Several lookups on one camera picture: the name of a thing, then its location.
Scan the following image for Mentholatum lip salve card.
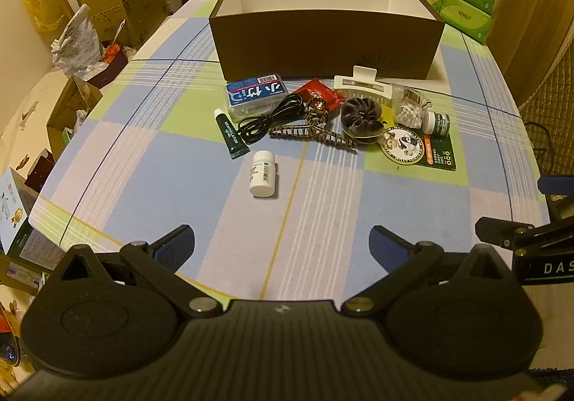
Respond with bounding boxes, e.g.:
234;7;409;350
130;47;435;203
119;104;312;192
377;110;456;172

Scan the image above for white pill bottle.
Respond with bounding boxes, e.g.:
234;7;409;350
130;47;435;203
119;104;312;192
249;150;276;198

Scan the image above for brown velvet scrunchie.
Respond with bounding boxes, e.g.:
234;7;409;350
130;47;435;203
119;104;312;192
340;98;385;144

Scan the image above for cotton swab bag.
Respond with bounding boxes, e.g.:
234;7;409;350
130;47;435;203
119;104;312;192
391;85;432;129

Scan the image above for black cable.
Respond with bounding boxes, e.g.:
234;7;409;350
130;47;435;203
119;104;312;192
236;93;307;145

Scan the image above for leopard print hair clip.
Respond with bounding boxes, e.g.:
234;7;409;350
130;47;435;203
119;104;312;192
268;97;356;150

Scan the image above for red snack packet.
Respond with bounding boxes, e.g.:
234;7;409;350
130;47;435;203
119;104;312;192
294;78;345;112

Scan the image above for white hair claw clip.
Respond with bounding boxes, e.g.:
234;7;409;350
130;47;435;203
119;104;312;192
333;66;393;106

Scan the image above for blue floss pick box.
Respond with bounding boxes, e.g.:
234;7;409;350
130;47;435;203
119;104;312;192
226;73;289;123

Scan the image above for checkered tablecloth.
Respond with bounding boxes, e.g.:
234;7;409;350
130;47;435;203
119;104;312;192
30;0;549;301

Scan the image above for open small cardboard box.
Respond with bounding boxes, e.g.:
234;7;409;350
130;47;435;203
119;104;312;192
46;76;102;161

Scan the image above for dark tray with items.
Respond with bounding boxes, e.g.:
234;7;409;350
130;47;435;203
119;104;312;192
88;19;128;89

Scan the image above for white crumpled plastic bag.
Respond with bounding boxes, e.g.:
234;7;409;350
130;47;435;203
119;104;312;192
51;4;107;80

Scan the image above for brown cardboard storage box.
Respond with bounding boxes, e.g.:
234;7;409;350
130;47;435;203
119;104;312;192
209;0;444;82

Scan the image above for black cables on floor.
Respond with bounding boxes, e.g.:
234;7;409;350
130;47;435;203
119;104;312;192
521;120;574;178

